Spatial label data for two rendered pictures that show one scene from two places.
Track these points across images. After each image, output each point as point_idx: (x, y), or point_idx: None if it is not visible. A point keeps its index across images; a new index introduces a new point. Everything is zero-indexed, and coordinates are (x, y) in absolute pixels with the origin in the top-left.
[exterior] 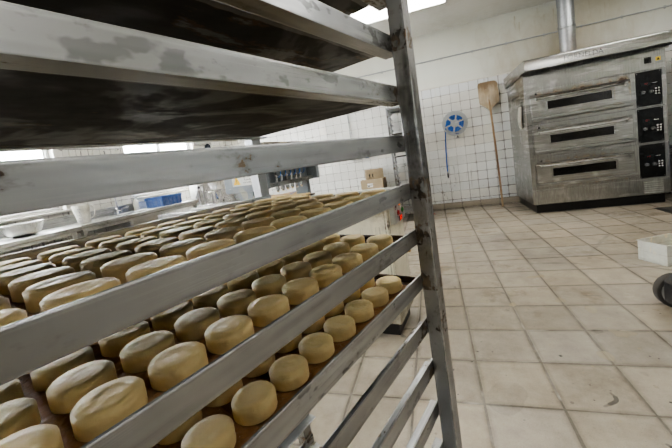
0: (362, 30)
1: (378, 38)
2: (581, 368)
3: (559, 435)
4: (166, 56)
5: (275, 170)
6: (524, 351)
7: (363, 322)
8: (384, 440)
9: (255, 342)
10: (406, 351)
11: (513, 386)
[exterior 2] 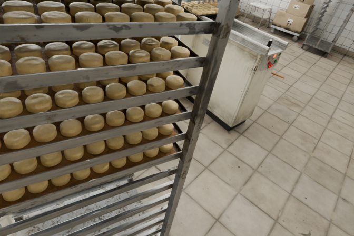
0: (177, 28)
1: (197, 28)
2: (309, 210)
3: (259, 227)
4: (7, 85)
5: (71, 118)
6: (287, 183)
7: (133, 161)
8: (121, 203)
9: (49, 173)
10: (151, 179)
11: (262, 194)
